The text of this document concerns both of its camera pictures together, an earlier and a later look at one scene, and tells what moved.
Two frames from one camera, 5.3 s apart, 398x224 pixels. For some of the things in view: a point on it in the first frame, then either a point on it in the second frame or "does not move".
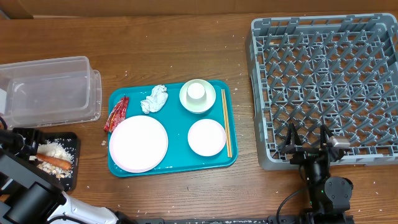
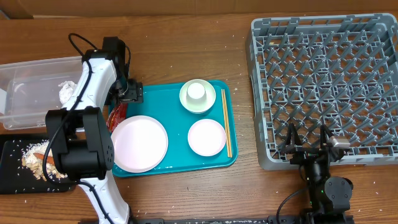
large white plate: x=138 y=144 does not move
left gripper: x=30 y=137 → x=134 y=93
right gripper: x=303 y=153 does not move
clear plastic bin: x=50 y=92 does not move
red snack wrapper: x=117 y=116 does not move
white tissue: x=157 y=101 → x=66 y=90
